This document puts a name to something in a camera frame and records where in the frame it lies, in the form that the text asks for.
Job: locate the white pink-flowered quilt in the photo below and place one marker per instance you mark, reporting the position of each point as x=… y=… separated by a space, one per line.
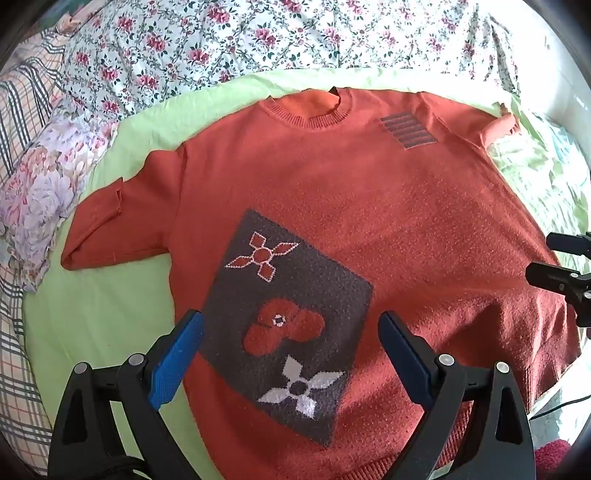
x=184 y=41

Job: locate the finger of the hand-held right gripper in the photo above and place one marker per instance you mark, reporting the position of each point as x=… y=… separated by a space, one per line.
x=561 y=277
x=570 y=243

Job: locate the light green bed sheet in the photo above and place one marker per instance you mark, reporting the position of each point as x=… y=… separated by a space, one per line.
x=106 y=323

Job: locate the plaid blanket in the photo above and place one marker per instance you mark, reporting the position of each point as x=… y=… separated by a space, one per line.
x=18 y=369

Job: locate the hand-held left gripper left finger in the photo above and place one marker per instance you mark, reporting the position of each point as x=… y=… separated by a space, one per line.
x=173 y=364

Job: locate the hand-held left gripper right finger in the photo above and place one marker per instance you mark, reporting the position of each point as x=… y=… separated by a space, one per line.
x=406 y=360

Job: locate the pale peony-print pillow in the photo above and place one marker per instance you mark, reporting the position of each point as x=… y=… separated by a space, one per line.
x=46 y=184

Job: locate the orange knitted sweater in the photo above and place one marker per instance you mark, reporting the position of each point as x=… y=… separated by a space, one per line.
x=369 y=198

